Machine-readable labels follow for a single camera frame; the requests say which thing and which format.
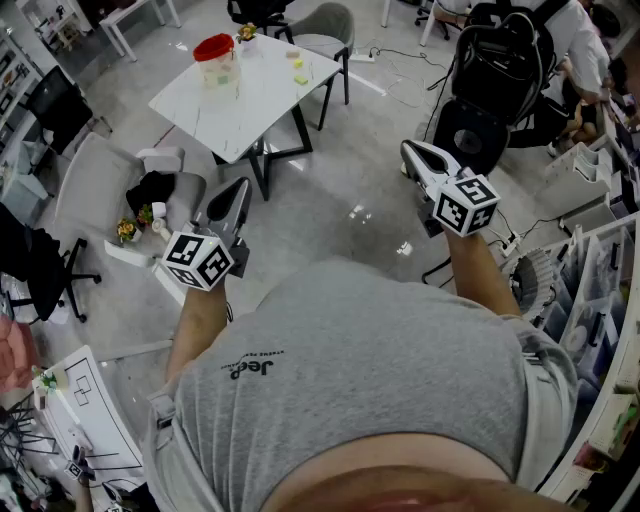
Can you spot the white ribbed fan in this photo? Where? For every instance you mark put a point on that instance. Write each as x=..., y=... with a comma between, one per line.
x=535, y=280

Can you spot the person's torso in grey shirt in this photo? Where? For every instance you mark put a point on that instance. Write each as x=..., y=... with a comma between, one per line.
x=350, y=375

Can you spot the large black gaming chair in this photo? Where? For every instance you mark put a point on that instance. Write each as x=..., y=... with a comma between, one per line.
x=500, y=75

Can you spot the white cup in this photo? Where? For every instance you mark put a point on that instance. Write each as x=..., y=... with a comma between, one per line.
x=159, y=210

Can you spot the person's right forearm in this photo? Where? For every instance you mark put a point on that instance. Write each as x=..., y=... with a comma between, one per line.
x=480, y=275

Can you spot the grey dining chair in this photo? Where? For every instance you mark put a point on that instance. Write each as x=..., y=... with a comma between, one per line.
x=320, y=25

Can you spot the green block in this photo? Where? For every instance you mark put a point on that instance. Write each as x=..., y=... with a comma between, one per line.
x=301, y=80

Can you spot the white bottle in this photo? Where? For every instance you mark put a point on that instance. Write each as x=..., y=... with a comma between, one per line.
x=161, y=229

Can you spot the white desk with line drawing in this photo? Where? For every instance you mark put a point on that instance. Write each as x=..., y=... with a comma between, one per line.
x=100, y=415

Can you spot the black mesh chair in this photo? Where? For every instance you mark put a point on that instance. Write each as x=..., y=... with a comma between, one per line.
x=57, y=107

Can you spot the white storage shelf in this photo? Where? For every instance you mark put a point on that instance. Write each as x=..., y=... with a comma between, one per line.
x=15, y=70

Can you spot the beige wooden block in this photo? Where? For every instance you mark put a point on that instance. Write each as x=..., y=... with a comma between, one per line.
x=293, y=53

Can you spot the small pot with yellow flowers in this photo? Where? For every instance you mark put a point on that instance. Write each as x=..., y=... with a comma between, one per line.
x=126, y=229

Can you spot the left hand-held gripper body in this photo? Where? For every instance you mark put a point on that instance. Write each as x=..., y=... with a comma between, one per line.
x=197, y=260

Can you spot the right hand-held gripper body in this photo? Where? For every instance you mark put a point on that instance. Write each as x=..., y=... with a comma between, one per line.
x=465, y=205

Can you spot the white shelf unit with bins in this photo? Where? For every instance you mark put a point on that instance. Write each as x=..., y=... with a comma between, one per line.
x=600, y=300

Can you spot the white power strip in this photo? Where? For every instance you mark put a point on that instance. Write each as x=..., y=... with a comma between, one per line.
x=362, y=56
x=511, y=245

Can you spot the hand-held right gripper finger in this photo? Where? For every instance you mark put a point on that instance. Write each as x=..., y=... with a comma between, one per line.
x=435, y=157
x=417, y=172

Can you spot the small pot with red flowers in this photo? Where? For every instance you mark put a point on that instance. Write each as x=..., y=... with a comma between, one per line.
x=145, y=215

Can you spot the white square table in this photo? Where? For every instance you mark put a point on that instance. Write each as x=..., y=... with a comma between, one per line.
x=261, y=175

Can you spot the red-rimmed clear storage bucket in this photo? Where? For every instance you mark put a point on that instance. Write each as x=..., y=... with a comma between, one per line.
x=215, y=47

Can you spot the person's left forearm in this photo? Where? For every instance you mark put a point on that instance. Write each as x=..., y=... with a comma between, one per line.
x=200, y=325

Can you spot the small green plant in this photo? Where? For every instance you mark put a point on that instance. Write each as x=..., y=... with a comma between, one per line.
x=47, y=380

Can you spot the white pot with orange flowers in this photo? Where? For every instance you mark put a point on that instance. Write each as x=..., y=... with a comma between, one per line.
x=247, y=34

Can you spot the black bag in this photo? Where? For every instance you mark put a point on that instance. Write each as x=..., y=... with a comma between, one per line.
x=150, y=190

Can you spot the white file organisers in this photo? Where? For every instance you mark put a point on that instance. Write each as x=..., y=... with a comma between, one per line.
x=575, y=185

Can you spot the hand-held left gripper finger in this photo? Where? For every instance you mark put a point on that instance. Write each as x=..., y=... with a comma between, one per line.
x=222, y=202
x=242, y=210

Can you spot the black office chair star base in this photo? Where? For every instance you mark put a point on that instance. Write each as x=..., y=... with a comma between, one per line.
x=30, y=260

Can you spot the light grey armchair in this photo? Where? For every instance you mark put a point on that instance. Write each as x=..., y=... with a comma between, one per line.
x=95, y=185

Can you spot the black high-back office chair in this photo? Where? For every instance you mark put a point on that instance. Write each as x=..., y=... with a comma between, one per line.
x=250, y=12

